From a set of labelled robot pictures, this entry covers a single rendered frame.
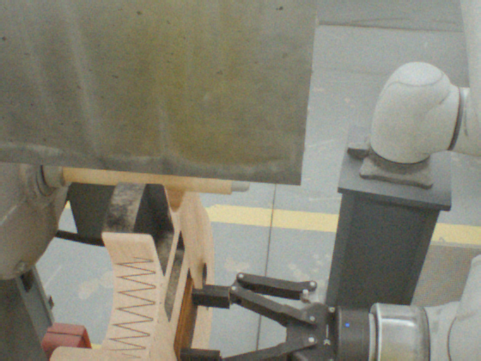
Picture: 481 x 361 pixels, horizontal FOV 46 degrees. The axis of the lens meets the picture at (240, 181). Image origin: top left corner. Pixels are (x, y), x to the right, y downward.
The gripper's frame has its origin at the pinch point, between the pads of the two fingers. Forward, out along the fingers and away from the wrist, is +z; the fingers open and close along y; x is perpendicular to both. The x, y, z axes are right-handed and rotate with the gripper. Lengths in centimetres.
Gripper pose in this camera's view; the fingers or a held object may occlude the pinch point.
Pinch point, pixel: (191, 325)
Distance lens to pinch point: 69.1
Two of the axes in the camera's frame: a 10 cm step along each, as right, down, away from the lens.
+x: -0.3, -6.5, -7.6
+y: 1.2, -7.6, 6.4
